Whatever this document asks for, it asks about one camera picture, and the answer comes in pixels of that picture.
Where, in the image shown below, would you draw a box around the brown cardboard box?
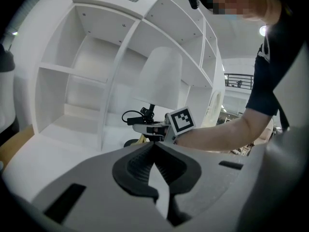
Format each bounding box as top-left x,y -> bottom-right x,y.
0,124 -> 35,164

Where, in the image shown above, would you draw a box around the white table lamp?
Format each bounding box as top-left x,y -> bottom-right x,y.
123,46 -> 183,148

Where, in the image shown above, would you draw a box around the black camera cable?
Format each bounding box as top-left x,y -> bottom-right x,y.
121,109 -> 143,124

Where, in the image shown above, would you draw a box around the person's head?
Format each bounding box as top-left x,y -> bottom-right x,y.
211,0 -> 283,26

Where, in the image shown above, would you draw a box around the person's black shirt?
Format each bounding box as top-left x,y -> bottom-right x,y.
245,20 -> 309,131

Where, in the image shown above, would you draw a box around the person's right forearm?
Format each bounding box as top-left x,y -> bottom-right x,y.
175,107 -> 269,152

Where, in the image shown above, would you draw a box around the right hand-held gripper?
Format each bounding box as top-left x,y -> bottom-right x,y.
132,106 -> 196,144

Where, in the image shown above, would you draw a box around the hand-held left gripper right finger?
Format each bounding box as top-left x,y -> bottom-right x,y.
154,141 -> 249,227

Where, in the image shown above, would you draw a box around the white desk hutch shelves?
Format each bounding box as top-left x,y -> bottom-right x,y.
33,0 -> 226,152

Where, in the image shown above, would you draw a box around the black gripper-mounted camera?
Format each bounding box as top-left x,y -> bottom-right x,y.
126,107 -> 155,126

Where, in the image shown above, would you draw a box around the dark metal railing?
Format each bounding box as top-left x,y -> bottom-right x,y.
224,73 -> 254,90

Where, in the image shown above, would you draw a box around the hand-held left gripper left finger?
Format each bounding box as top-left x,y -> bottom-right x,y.
30,141 -> 174,232

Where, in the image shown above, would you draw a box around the white and black robot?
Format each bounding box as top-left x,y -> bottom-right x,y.
0,43 -> 20,144

